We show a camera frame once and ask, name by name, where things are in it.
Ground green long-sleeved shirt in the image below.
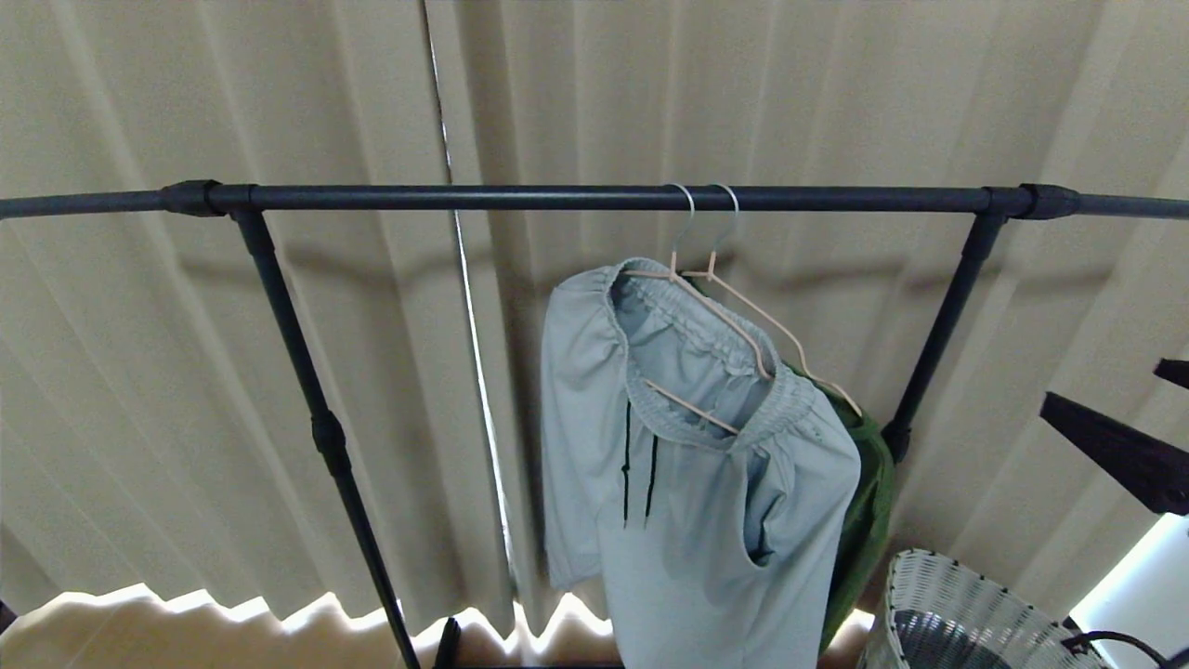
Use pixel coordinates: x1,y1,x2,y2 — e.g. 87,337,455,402
687,274,898,653

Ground pink clothes hanger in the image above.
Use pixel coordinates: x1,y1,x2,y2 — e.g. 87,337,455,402
683,183,865,419
621,183,777,438

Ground white laundry basket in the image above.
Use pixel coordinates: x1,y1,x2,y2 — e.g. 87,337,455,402
855,548,1173,669

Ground black clothes rack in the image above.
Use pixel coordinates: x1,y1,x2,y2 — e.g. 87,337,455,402
0,181,1189,669

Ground pale grey shorts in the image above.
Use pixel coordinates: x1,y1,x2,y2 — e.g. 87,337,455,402
541,257,863,669

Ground beige curtain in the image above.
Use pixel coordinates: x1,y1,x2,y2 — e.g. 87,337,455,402
0,0,1189,642

